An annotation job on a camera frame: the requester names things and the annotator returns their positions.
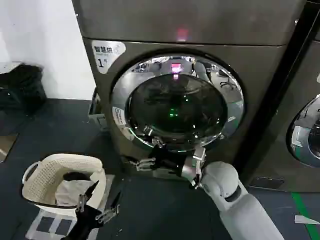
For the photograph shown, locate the white floor tape piece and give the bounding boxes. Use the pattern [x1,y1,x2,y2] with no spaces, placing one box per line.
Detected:
[293,214,319,225]

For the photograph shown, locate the small white door sticker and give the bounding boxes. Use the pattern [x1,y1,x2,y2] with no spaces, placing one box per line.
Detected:
[112,105,128,126]

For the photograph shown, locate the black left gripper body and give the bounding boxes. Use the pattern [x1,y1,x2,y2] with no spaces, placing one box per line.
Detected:
[66,203,103,240]

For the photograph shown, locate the grey floor board dark squares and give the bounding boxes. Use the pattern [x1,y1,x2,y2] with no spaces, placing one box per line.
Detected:
[30,174,116,240]

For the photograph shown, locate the chrome-rimmed round dryer door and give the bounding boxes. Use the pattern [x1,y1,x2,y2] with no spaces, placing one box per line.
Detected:
[285,93,320,169]

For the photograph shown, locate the round glass dryer door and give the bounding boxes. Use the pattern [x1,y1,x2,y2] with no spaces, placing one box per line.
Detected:
[109,49,245,153]

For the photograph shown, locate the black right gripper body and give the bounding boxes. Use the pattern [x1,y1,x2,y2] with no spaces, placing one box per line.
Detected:
[149,145,188,178]

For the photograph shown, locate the white perforated laundry basket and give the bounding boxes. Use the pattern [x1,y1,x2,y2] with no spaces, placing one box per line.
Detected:
[21,153,108,214]

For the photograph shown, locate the grey dryer without sticker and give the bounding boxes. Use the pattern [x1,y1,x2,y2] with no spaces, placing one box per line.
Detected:
[249,0,320,194]

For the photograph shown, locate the white cloth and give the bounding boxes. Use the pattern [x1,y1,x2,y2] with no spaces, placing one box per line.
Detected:
[54,178,95,207]

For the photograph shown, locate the black plastic crate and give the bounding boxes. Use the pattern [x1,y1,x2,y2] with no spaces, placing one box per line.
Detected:
[0,63,49,111]

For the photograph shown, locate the black vertical frame post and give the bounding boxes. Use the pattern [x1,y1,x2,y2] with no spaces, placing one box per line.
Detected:
[233,0,316,189]

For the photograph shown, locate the grey dryer with number sticker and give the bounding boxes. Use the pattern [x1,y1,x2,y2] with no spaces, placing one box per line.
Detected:
[71,0,305,180]

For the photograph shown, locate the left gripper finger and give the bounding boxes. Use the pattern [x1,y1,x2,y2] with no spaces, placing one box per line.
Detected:
[94,191,123,225]
[75,180,100,213]

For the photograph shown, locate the white number sticker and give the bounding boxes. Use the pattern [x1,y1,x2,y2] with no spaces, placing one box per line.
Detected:
[90,39,126,75]

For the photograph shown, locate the green floor tape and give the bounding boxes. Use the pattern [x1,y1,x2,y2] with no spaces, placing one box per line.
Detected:
[291,191,320,240]

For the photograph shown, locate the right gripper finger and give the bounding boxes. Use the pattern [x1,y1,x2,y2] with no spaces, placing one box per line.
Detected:
[143,128,166,152]
[126,157,157,173]

